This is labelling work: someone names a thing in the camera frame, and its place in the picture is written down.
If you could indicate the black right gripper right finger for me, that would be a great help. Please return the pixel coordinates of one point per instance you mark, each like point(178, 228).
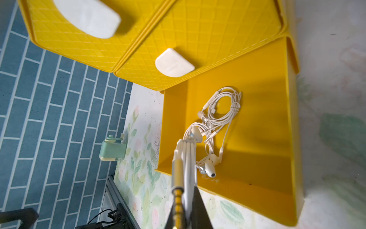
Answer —
point(199, 215)

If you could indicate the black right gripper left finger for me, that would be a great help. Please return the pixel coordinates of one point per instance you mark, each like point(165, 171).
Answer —
point(172, 221)

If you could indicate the yellow drawer cabinet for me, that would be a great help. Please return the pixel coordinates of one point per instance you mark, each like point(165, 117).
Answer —
point(189, 49)

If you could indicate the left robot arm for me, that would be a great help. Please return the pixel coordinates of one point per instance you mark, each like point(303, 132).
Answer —
point(27, 217)

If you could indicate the green and cream box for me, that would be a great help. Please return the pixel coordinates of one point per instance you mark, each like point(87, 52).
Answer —
point(113, 148)

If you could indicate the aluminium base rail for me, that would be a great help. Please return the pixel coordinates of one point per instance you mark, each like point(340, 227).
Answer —
point(116, 213)

